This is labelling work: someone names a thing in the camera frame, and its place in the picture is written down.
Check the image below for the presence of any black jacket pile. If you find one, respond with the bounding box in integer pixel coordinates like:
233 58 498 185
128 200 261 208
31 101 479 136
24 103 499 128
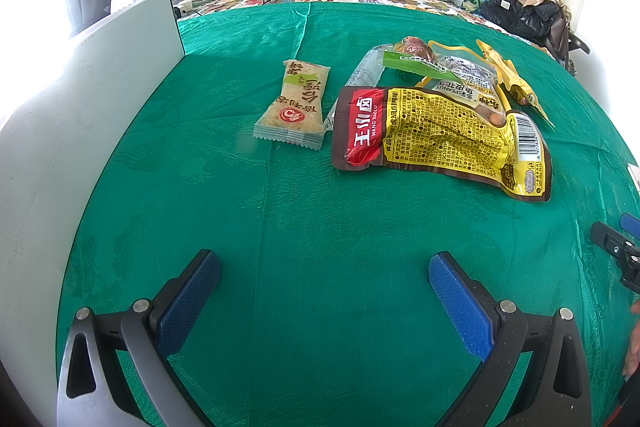
480 0 566 46

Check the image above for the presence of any red yellow snack pouch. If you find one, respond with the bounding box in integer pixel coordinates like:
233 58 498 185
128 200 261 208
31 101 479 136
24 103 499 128
331 87 552 202

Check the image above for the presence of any white cardboard box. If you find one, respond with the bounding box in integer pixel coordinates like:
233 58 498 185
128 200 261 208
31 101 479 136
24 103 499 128
1 0 184 426

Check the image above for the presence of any floral bed sheet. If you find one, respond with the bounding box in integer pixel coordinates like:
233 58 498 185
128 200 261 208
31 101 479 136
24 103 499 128
175 0 551 56

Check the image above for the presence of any green label meat packet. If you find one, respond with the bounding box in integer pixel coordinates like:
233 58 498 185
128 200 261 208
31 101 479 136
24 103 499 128
382 36 462 83

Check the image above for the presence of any small yellow snack pouch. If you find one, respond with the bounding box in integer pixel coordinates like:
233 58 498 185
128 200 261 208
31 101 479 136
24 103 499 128
476 39 554 127

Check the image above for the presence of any green satin tablecloth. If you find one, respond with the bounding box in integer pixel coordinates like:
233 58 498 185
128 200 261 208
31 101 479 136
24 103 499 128
56 2 639 426

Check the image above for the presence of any brown chair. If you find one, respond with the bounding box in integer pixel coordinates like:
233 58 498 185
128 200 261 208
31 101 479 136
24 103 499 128
544 16 590 77

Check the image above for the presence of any white smartphone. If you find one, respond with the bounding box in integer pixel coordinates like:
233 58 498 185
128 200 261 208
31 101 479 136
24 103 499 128
627 164 640 193

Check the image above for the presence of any person's right hand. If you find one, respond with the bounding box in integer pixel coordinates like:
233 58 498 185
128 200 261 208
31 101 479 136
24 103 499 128
622 320 640 378

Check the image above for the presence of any long clear noodle packet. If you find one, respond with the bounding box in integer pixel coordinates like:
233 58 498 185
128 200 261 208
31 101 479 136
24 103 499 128
322 43 396 134

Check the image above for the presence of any beige rice cracker packet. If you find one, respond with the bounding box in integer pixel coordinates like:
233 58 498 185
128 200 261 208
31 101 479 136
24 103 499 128
253 60 331 150

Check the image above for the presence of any yellow rimmed peanut pouch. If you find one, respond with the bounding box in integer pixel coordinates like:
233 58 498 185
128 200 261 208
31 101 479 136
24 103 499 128
418 40 508 127

